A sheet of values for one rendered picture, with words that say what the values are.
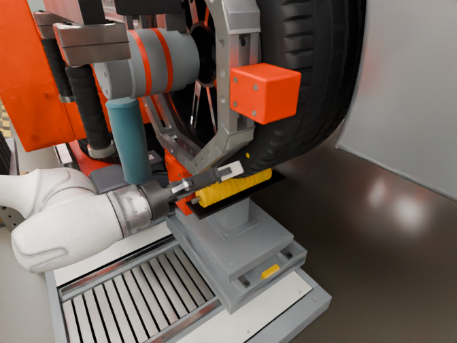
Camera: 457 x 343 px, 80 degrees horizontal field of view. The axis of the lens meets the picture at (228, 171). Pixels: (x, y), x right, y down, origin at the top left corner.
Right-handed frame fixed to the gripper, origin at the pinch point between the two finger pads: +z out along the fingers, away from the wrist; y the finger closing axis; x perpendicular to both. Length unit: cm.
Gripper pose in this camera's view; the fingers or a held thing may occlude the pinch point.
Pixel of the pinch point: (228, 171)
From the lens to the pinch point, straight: 63.4
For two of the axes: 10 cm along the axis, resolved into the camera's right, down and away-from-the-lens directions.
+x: -4.1, -9.1, 0.9
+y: 4.1, -2.7, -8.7
